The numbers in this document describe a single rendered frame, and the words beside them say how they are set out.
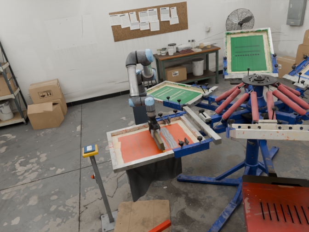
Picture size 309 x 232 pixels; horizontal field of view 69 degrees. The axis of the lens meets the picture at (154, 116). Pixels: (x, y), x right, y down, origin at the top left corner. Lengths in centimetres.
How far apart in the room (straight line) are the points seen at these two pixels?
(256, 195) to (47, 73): 508
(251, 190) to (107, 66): 476
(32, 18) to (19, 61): 95
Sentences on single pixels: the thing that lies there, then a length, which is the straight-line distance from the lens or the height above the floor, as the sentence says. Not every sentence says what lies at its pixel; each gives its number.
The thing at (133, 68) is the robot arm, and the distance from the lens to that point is 200.
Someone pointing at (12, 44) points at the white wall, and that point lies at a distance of 572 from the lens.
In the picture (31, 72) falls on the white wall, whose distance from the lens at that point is 576.
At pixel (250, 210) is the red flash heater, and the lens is 128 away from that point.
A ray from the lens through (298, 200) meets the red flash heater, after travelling 139.
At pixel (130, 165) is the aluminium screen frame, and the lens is 176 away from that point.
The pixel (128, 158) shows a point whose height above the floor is 95.
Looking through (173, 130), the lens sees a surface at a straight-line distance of 215.
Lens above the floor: 207
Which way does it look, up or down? 27 degrees down
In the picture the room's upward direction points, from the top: 8 degrees counter-clockwise
